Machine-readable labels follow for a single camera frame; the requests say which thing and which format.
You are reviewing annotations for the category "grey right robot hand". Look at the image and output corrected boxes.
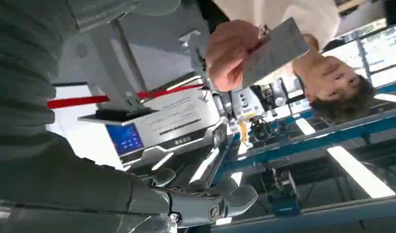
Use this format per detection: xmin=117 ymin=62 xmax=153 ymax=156
xmin=0 ymin=133 xmax=259 ymax=233

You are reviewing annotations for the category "person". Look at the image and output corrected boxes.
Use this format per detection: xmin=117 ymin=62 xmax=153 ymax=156
xmin=198 ymin=0 xmax=378 ymax=124

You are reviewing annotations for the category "grey metal stand post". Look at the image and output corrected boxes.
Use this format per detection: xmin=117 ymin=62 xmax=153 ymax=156
xmin=87 ymin=19 xmax=154 ymax=112

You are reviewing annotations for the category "red barrier belt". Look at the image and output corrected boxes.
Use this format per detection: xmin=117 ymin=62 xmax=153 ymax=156
xmin=46 ymin=83 xmax=206 ymax=110

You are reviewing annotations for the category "ribbed grey right arm sleeve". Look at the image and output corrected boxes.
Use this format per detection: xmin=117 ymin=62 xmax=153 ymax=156
xmin=0 ymin=0 xmax=182 ymax=163

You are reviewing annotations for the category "white machine with blue screen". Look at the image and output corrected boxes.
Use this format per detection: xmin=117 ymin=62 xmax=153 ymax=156
xmin=77 ymin=88 xmax=230 ymax=172

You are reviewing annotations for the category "blue box device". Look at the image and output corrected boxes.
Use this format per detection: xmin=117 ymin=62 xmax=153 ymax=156
xmin=270 ymin=195 xmax=301 ymax=216

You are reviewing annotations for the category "white device with yellow label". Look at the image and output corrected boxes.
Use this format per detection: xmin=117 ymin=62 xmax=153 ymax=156
xmin=231 ymin=86 xmax=267 ymax=120

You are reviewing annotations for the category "blue steel beam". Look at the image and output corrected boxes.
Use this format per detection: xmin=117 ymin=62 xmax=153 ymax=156
xmin=214 ymin=105 xmax=396 ymax=181

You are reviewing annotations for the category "person's hand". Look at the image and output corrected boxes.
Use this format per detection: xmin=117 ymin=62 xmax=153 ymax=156
xmin=205 ymin=19 xmax=272 ymax=93

